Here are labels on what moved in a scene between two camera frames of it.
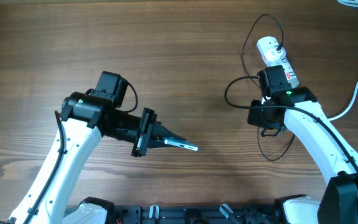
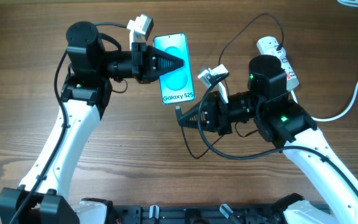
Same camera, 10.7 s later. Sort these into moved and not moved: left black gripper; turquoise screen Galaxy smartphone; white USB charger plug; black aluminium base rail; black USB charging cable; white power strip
Moved: black USB charging cable; turquoise screen Galaxy smartphone; left black gripper
Not moved: white power strip; black aluminium base rail; white USB charger plug
